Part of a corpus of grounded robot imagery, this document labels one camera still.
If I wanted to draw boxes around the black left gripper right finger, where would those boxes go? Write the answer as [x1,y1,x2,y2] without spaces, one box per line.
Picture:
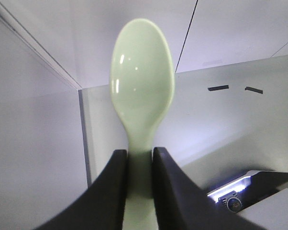
[152,147,262,230]

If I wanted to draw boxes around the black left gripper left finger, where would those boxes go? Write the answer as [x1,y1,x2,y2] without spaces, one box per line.
[37,149,128,230]

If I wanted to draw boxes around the mint green plastic spoon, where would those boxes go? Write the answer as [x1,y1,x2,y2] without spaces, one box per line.
[110,18,175,230]

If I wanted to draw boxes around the black disinfection cabinet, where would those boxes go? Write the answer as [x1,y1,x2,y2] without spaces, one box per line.
[206,169,288,230]

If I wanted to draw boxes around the white side cabinet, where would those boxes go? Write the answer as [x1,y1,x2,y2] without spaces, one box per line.
[0,0,288,211]

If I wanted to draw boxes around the black tape strip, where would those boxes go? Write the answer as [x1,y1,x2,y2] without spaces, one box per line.
[244,86,264,94]
[208,85,229,92]

